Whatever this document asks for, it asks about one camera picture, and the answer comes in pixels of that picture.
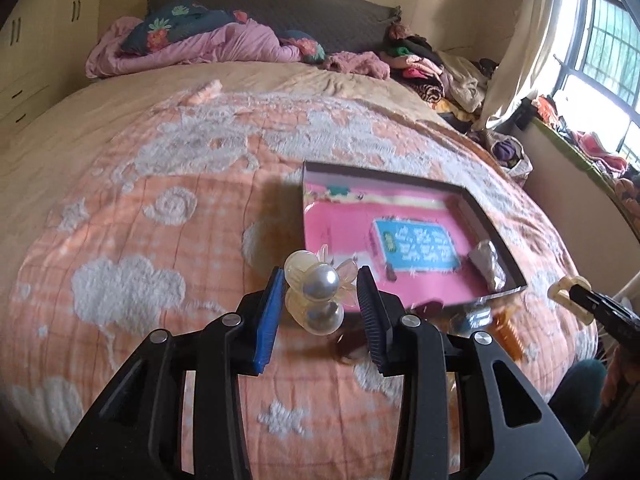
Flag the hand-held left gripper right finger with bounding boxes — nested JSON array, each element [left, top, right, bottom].
[[356, 265, 586, 480]]

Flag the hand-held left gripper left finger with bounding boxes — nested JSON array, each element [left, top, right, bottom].
[[55, 266, 286, 480]]

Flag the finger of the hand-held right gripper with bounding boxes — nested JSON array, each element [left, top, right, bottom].
[[570, 285, 640, 348]]

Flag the cream hair claw clip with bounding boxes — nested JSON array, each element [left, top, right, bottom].
[[547, 275, 593, 318]]

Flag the pearl hair clip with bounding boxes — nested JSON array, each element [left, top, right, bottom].
[[284, 244, 358, 337]]

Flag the shallow cardboard box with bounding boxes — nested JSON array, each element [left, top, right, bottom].
[[301, 160, 528, 308]]

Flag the person's right forearm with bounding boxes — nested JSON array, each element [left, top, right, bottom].
[[602, 345, 640, 411]]

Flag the person's leg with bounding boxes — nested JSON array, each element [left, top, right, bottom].
[[547, 360, 608, 446]]

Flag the pink book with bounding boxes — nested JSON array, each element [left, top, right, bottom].
[[305, 180, 496, 306]]

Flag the orange patterned blanket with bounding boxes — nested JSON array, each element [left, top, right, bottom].
[[10, 92, 601, 480]]

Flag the clear plastic packet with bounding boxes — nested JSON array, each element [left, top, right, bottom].
[[467, 240, 507, 291]]

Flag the clothes on windowsill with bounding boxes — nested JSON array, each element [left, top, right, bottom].
[[530, 95, 640, 211]]

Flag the basket with purple cloth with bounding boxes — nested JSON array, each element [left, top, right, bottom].
[[487, 132, 533, 181]]

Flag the pile of clothes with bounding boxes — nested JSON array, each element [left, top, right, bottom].
[[380, 22, 501, 116]]

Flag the window with grille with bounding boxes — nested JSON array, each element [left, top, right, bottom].
[[550, 0, 640, 171]]

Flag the beige bed sheet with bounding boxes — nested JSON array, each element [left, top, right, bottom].
[[0, 60, 451, 201]]

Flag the pink duvet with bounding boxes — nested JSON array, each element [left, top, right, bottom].
[[85, 16, 391, 80]]

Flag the cream curtain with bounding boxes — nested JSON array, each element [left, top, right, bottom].
[[480, 0, 571, 131]]

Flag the grey headboard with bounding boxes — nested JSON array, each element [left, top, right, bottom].
[[146, 0, 401, 56]]

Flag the dark floral pillow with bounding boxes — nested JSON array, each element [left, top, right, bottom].
[[120, 2, 326, 63]]

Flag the cream wardrobe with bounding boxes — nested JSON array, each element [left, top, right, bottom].
[[0, 0, 106, 126]]

